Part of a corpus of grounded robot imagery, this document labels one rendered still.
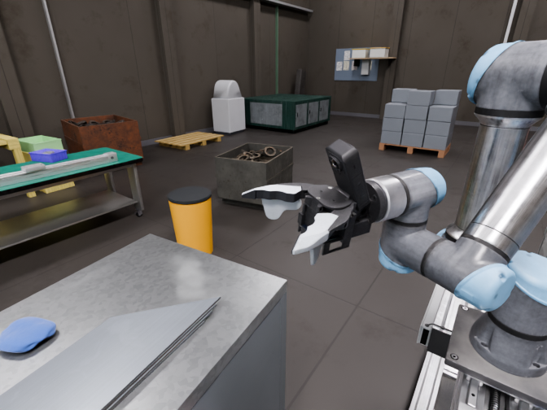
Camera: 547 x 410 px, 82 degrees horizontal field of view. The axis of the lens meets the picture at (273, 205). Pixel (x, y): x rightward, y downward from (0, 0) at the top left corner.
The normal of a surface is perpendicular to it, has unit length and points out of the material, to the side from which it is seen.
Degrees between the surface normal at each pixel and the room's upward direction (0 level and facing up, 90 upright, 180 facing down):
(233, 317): 0
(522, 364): 73
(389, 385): 0
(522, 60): 65
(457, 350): 0
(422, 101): 90
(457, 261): 47
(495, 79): 93
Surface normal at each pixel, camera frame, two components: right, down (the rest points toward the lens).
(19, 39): 0.81, 0.23
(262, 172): -0.40, 0.36
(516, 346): -0.49, 0.05
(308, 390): 0.00, -0.92
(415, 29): -0.59, 0.33
